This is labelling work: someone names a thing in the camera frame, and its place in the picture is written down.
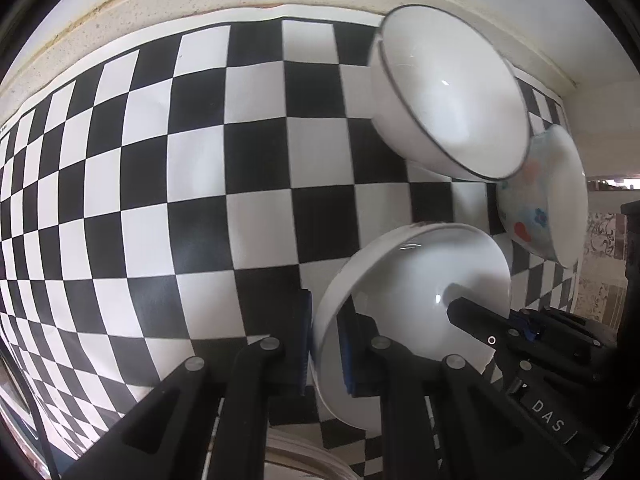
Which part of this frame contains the black white checkered mat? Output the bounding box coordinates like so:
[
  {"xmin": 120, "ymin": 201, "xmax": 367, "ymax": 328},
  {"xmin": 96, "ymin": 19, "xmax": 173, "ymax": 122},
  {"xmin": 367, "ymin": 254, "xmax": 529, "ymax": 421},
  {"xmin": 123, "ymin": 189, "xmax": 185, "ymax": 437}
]
[{"xmin": 0, "ymin": 7, "xmax": 581, "ymax": 480}]

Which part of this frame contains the frosted pattern glass door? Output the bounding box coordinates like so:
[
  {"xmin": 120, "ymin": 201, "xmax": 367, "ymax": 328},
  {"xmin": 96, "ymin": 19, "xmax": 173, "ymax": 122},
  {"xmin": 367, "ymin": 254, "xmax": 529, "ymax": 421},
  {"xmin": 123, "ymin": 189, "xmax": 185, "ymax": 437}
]
[{"xmin": 575, "ymin": 175, "xmax": 640, "ymax": 321}]

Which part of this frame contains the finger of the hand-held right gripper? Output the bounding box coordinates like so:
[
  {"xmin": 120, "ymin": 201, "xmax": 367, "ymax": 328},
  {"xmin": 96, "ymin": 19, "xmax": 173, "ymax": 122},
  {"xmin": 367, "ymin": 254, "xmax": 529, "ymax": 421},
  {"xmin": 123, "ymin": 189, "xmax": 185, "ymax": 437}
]
[
  {"xmin": 446, "ymin": 296, "xmax": 521, "ymax": 361},
  {"xmin": 520, "ymin": 307, "xmax": 616, "ymax": 356}
]

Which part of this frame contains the white bowl black rim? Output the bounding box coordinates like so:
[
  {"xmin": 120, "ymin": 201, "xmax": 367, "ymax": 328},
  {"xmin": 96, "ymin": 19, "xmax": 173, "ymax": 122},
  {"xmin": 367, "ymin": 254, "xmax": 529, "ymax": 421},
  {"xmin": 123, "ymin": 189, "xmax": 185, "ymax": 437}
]
[{"xmin": 367, "ymin": 5, "xmax": 531, "ymax": 182}]

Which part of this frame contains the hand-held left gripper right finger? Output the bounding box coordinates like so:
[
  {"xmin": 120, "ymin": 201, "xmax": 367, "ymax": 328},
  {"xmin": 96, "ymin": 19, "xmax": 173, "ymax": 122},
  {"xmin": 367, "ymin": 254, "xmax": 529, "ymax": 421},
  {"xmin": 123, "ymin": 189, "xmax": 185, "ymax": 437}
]
[{"xmin": 336, "ymin": 310, "xmax": 551, "ymax": 480}]

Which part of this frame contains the white bowl floral print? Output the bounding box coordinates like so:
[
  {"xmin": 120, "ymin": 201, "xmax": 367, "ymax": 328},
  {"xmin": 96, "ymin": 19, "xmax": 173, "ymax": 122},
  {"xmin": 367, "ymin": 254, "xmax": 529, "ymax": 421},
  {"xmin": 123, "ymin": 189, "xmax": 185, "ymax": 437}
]
[{"xmin": 495, "ymin": 124, "xmax": 589, "ymax": 268}]

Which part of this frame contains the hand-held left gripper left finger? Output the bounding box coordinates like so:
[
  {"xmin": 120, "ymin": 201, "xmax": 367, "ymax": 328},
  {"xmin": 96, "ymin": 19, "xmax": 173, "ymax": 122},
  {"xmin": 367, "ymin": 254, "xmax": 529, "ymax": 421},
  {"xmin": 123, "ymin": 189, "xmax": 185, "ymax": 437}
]
[{"xmin": 60, "ymin": 287, "xmax": 313, "ymax": 480}]

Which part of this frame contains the plain white bowl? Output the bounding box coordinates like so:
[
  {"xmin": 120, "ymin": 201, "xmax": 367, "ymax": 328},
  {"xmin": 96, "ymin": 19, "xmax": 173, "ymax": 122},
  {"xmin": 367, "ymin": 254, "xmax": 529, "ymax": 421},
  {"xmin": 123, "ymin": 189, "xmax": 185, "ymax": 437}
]
[{"xmin": 311, "ymin": 222, "xmax": 513, "ymax": 433}]

